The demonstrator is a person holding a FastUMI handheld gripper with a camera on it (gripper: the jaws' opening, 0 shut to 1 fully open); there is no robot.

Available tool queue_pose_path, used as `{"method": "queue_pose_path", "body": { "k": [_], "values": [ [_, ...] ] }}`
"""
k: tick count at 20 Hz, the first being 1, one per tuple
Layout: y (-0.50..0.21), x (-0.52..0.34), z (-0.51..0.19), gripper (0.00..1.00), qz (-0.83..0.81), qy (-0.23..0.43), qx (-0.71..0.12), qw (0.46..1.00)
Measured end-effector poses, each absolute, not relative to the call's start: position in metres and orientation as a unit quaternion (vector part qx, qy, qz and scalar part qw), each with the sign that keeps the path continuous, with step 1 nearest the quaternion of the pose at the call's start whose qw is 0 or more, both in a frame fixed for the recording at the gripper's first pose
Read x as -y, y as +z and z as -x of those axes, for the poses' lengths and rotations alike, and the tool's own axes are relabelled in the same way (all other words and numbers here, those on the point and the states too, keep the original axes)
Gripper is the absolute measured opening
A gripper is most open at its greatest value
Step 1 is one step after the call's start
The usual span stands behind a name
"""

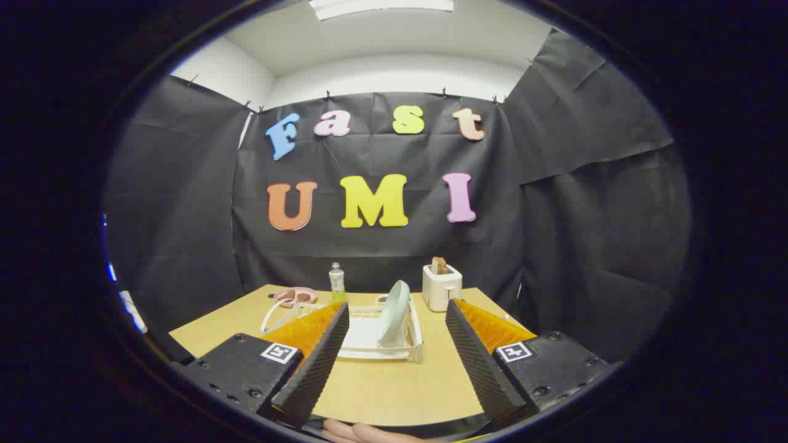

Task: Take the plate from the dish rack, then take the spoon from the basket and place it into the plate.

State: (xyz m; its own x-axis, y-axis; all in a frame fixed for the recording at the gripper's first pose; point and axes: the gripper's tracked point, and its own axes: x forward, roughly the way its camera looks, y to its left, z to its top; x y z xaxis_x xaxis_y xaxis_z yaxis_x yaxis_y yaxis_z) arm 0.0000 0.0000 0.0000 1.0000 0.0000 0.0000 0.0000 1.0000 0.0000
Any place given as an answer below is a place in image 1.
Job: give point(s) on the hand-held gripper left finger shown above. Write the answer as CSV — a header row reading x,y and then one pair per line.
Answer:
x,y
314,369

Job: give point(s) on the brown bread slice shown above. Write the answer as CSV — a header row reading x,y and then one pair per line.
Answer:
x,y
439,266

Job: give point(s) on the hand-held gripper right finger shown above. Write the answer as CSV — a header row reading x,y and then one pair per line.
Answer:
x,y
480,363

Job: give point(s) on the black backdrop cloth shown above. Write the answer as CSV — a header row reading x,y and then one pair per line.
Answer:
x,y
369,154

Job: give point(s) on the white toaster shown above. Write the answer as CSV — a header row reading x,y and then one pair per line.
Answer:
x,y
440,289

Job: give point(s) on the ceiling light panel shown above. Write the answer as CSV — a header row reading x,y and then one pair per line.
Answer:
x,y
381,6

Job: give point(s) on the clear bottle with green liquid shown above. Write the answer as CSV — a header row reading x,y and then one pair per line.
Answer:
x,y
337,283

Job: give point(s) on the white drip tray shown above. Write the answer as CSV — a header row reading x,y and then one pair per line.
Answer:
x,y
363,332

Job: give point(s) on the pink plate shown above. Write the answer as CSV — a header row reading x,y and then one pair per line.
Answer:
x,y
284,296

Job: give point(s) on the light green plate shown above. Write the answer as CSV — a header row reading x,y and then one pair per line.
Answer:
x,y
394,311

